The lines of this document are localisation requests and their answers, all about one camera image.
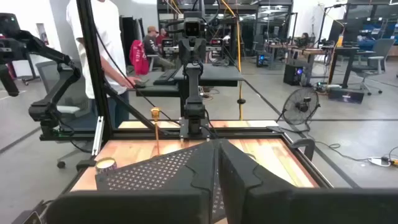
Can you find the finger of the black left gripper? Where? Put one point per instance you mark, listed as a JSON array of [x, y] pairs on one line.
[[185, 49], [200, 49]]

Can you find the yellow power plug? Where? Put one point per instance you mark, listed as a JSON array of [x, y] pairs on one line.
[[395, 161]]

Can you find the black floor fan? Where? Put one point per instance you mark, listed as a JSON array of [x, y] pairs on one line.
[[300, 105]]

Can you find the white power strip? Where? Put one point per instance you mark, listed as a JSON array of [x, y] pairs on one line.
[[379, 161]]

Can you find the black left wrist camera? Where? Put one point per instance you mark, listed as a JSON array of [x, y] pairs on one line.
[[192, 28]]

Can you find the black storage rack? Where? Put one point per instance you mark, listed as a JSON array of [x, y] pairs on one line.
[[270, 18]]

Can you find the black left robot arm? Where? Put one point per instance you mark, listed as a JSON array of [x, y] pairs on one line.
[[193, 90]]

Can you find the black computer tower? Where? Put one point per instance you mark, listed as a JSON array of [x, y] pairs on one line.
[[292, 76], [262, 60]]

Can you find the black computer mouse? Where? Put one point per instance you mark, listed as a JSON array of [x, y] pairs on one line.
[[140, 84]]

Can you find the black equipment case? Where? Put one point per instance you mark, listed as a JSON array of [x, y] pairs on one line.
[[345, 96]]

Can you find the black desk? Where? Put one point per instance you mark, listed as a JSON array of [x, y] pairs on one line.
[[211, 74], [345, 49]]

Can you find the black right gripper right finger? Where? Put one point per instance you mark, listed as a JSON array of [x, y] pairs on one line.
[[280, 205]]

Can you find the grey office chair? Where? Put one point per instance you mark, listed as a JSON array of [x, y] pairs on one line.
[[381, 49]]

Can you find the silver aluminium bar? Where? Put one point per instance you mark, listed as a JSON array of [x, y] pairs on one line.
[[98, 137]]

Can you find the gold metal candlestick holder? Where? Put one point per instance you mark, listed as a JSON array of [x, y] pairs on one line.
[[155, 112]]

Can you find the black keyboard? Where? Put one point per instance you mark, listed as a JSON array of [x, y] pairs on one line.
[[164, 77]]

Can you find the red jacket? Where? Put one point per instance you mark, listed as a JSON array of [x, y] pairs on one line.
[[138, 59]]

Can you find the wooden desk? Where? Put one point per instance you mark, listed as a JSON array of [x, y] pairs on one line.
[[311, 51]]

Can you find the black perforated metal shelf riser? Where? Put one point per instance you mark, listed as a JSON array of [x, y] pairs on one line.
[[140, 174]]

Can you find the black frame clamp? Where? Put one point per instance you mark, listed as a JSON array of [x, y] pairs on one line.
[[85, 164], [303, 143]]

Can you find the yellow candle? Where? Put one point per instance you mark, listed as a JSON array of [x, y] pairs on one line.
[[105, 163]]

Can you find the person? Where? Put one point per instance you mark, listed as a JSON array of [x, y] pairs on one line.
[[105, 46], [150, 43], [304, 37], [161, 39]]

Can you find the office chair with blue seat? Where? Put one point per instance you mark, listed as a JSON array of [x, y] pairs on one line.
[[82, 123]]

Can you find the black monitor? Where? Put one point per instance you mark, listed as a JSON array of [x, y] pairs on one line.
[[348, 29]]

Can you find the black aluminium rig frame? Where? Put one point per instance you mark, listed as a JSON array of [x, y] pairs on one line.
[[93, 62]]

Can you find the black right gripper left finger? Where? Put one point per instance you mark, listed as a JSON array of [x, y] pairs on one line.
[[130, 207]]

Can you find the black table-level camera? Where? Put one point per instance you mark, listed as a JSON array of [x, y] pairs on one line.
[[31, 218]]

